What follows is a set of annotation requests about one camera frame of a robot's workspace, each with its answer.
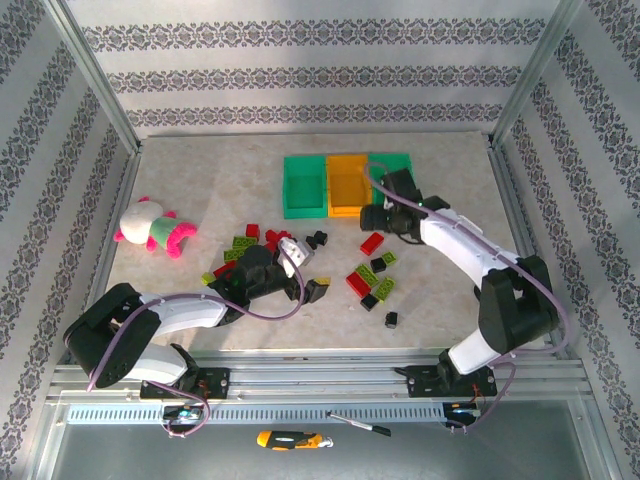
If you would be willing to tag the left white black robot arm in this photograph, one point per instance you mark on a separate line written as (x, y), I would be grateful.
(180, 311)

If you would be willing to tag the aluminum base rail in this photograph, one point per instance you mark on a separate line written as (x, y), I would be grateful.
(310, 377)

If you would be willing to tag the white pink plush toy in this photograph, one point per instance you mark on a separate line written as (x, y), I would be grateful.
(137, 225)

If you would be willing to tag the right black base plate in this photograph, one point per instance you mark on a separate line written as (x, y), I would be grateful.
(420, 382)

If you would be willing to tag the aluminum side rail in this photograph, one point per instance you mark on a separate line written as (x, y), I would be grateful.
(515, 200)
(107, 250)

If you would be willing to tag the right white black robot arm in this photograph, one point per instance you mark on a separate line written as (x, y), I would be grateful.
(460, 245)

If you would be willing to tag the yellow plastic bin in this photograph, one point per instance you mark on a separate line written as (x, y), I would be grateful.
(347, 190)

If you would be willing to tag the red rounded lego brick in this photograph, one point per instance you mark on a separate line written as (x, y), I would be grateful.
(286, 235)

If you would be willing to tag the green plastic bin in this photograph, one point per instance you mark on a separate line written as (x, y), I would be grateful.
(304, 192)
(395, 161)

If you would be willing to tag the aluminum frame post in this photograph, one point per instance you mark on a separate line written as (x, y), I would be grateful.
(534, 75)
(92, 75)

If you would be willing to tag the lime green lego brick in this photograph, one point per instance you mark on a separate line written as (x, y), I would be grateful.
(245, 242)
(367, 274)
(389, 257)
(385, 289)
(208, 278)
(232, 255)

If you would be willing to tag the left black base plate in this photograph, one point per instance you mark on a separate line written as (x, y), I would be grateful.
(217, 382)

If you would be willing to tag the small circuit board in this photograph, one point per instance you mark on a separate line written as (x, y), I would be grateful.
(465, 411)
(182, 414)

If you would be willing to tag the orange black screwdriver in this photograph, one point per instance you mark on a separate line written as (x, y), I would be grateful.
(285, 440)

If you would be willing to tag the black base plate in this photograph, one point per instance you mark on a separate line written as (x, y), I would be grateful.
(217, 382)
(420, 382)

